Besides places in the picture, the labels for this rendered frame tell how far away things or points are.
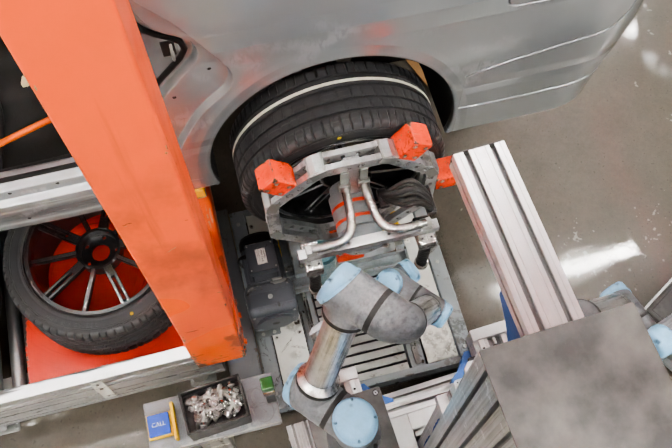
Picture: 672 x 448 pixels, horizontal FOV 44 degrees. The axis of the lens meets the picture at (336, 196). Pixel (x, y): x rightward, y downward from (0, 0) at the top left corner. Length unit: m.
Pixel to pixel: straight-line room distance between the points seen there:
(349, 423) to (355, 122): 0.82
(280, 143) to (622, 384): 1.40
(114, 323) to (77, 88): 1.69
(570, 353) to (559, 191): 2.46
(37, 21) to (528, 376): 0.83
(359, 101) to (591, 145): 1.66
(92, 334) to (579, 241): 1.96
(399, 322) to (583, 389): 0.72
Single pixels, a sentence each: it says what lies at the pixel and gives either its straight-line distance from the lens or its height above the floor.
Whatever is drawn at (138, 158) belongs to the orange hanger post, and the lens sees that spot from 1.52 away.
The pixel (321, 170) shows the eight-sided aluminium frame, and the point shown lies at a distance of 2.36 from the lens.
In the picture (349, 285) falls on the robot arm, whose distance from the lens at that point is 1.90.
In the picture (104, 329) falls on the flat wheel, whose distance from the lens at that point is 2.94.
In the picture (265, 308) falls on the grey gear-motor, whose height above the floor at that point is 0.40.
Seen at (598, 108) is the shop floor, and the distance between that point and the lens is 3.96.
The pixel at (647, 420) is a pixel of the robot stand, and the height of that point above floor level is 2.03.
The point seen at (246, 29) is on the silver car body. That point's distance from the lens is 2.13.
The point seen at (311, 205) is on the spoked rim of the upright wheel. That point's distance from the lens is 2.80.
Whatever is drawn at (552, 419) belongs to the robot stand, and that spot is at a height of 2.03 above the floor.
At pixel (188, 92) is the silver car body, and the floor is 1.27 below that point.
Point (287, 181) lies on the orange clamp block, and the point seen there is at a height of 1.09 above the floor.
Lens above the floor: 3.22
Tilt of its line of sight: 64 degrees down
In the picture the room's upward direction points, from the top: straight up
